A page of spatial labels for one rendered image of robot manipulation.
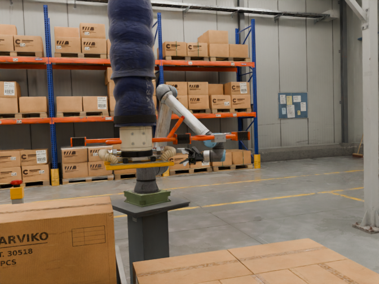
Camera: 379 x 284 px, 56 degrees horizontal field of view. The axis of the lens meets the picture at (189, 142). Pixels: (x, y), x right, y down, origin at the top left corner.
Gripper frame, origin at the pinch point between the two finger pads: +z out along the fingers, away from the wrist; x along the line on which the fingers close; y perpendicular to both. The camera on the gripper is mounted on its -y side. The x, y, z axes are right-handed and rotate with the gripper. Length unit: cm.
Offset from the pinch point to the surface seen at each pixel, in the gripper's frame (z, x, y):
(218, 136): -33, -56, 53
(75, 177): 322, 386, -403
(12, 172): 451, 339, -375
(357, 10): -197, -29, -215
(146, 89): 2, -89, 54
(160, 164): -4, -60, 79
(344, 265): -99, 4, 95
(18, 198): 91, -26, 66
